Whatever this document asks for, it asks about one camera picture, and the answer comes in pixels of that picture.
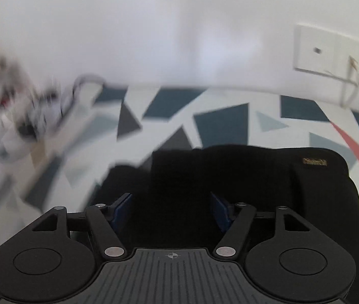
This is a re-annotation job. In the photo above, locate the black garment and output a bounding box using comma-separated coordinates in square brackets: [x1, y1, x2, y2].
[81, 144, 359, 304]

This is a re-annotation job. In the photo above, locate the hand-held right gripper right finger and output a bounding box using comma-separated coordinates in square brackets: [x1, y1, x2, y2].
[209, 192, 310, 258]

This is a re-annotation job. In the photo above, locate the white wall socket panel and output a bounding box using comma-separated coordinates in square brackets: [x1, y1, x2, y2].
[294, 23, 359, 102]

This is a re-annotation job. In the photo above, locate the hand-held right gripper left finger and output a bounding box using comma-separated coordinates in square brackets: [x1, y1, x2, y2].
[32, 193, 134, 258]

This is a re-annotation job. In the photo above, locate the black looped cable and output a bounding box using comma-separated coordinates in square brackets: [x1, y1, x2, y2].
[60, 74, 108, 118]

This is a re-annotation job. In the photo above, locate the black power adapter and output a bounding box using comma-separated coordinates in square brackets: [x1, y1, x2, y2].
[16, 122, 41, 140]

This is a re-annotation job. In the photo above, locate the geometric patterned bed sheet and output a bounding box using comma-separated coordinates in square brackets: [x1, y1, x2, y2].
[0, 84, 359, 229]

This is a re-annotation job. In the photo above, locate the white cable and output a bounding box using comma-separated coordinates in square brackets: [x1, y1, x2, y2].
[325, 55, 359, 108]

